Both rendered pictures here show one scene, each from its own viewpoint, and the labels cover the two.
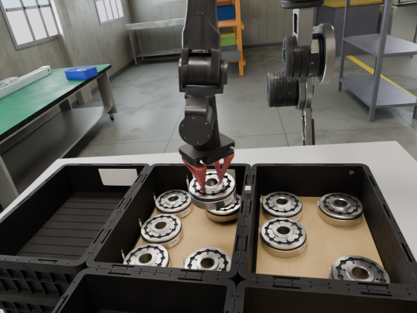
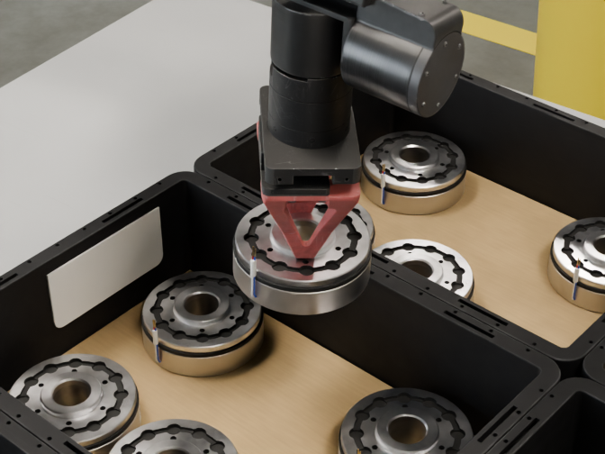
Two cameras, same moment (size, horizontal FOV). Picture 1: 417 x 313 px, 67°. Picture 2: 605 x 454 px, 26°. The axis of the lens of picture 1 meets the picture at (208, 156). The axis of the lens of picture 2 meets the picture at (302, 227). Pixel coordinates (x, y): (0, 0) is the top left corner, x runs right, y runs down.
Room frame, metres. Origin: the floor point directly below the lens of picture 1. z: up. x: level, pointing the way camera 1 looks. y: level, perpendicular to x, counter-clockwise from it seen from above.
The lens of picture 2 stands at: (0.23, 0.69, 1.59)
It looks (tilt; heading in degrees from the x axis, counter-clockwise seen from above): 37 degrees down; 297
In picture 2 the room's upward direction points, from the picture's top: straight up
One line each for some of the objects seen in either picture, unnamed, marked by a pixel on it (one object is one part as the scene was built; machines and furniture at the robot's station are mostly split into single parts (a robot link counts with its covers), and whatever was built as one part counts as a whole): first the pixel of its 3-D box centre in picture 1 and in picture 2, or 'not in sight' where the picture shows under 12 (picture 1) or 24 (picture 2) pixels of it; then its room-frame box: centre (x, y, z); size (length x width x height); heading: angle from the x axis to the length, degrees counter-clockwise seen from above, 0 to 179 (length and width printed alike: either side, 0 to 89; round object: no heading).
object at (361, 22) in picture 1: (342, 25); not in sight; (6.66, -2.99, 0.44); 1.57 x 0.81 x 0.88; 172
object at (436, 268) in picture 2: (283, 230); (415, 272); (0.55, -0.15, 0.86); 0.05 x 0.05 x 0.01
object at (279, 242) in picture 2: (211, 182); (302, 234); (0.59, 0.00, 1.00); 0.05 x 0.05 x 0.01
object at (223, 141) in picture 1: (205, 136); (310, 103); (0.58, 0.00, 1.11); 0.10 x 0.07 x 0.07; 121
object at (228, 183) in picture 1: (211, 184); (302, 240); (0.59, 0.00, 0.99); 0.10 x 0.10 x 0.01
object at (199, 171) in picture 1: (205, 167); (306, 195); (0.58, 0.01, 1.04); 0.07 x 0.07 x 0.09; 31
